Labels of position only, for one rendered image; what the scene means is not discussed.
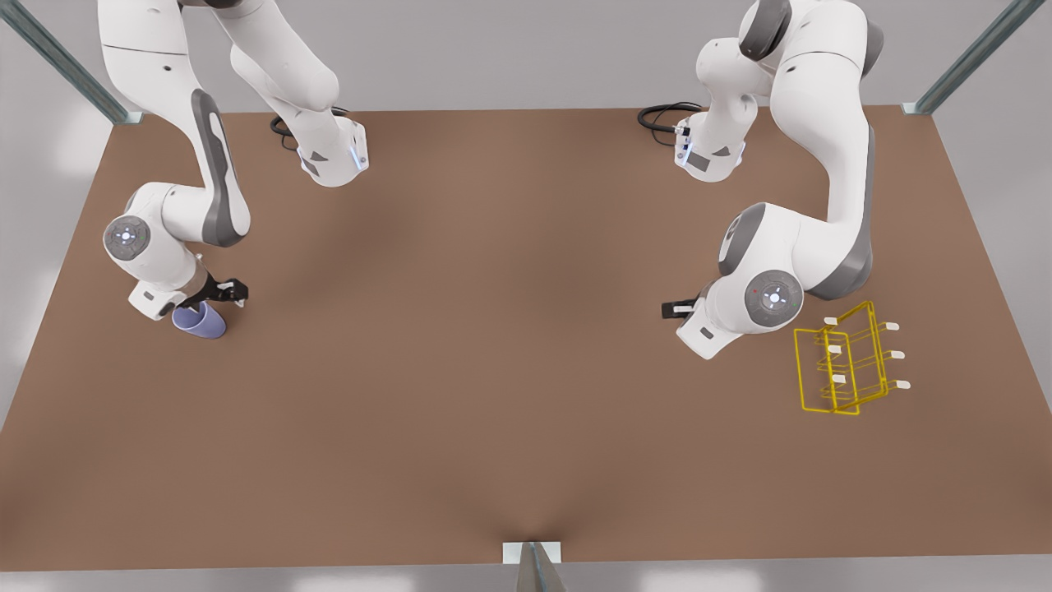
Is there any silver frame post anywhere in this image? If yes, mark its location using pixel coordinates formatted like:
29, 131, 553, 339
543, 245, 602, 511
0, 0, 143, 126
902, 0, 1048, 116
503, 541, 568, 592

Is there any lavender plastic cup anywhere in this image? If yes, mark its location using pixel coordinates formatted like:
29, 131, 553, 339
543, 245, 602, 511
172, 301, 227, 340

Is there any black cable loop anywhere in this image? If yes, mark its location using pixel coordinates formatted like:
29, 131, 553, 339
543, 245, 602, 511
637, 102, 704, 149
270, 107, 352, 154

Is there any yellow wire cup holder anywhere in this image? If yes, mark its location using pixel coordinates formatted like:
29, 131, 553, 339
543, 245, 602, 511
793, 301, 911, 416

